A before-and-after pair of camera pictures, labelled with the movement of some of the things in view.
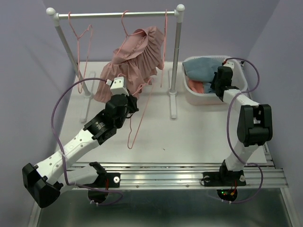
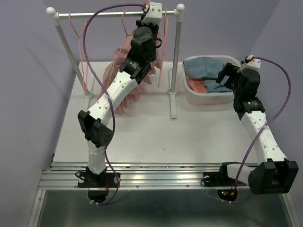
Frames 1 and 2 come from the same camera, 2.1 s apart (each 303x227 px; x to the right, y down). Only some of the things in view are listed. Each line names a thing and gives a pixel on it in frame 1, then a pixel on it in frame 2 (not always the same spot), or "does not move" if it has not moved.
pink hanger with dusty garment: x=126 y=31 does not move
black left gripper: x=132 y=100 → x=155 y=27
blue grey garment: x=202 y=69 does not move
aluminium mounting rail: x=178 y=175 does not move
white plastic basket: x=239 y=81 does not move
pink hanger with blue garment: x=151 y=82 → x=147 y=2
